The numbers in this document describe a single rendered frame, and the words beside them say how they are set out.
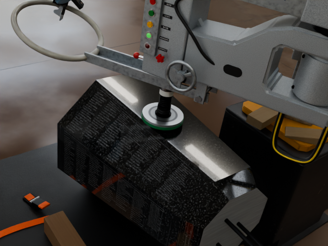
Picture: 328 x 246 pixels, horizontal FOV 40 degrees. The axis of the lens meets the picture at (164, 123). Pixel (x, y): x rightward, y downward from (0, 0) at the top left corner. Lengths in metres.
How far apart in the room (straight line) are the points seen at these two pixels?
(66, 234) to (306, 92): 1.52
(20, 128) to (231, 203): 2.04
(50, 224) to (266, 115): 1.36
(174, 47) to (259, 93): 0.41
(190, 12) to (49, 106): 2.20
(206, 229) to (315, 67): 0.83
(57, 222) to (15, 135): 1.06
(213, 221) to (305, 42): 0.86
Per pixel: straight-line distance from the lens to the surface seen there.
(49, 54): 2.26
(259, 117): 2.51
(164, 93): 2.18
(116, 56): 2.36
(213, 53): 1.91
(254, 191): 2.13
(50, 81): 4.22
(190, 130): 2.28
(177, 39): 1.95
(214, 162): 2.10
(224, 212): 2.05
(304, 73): 1.85
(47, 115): 3.75
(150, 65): 2.06
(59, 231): 2.64
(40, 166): 3.23
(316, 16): 1.72
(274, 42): 1.81
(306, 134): 2.53
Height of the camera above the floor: 2.11
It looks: 34 degrees down
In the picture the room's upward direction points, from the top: 9 degrees clockwise
